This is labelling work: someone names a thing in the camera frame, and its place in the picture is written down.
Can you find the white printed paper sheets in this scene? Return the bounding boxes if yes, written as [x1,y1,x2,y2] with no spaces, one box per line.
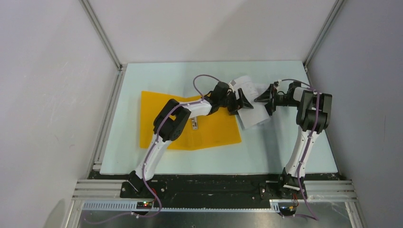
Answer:
[230,76,271,130]

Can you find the left aluminium corner post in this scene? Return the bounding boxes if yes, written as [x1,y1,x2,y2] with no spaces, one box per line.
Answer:
[79,0,122,71]

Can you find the right controller board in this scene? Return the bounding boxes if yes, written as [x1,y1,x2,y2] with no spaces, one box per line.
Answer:
[279,206,296,217]

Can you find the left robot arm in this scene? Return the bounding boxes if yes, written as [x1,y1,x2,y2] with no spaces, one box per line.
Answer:
[131,81,254,198]

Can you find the aluminium frame rail front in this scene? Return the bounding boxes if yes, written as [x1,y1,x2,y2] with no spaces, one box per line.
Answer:
[73,180,358,202]

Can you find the right aluminium corner post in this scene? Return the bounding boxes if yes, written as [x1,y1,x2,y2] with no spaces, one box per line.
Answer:
[303,0,346,71]

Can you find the white slotted cable duct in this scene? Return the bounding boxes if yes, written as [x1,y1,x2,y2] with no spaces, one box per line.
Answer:
[82,201,281,213]

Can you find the metal folder clip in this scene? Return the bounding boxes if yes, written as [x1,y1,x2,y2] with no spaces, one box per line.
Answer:
[191,117,199,130]

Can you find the left controller board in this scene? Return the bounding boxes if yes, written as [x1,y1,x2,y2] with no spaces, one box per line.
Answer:
[136,201,154,209]

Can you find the controller board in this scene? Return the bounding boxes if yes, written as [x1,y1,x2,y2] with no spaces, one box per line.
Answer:
[279,206,296,217]
[136,201,154,209]

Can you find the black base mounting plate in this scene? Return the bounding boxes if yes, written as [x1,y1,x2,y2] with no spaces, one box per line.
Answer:
[120,172,306,209]

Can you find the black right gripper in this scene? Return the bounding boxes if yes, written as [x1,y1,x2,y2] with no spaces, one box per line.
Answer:
[254,84,300,115]

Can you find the aluminium corner post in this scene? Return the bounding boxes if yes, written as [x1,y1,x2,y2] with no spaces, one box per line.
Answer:
[303,0,346,71]
[79,0,122,71]

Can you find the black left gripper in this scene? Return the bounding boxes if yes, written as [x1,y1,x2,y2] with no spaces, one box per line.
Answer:
[218,88,252,115]

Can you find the yellow plastic folder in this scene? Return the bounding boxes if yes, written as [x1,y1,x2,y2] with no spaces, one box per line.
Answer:
[139,91,242,151]

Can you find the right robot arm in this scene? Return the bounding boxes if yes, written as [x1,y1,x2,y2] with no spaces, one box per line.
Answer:
[254,79,333,199]

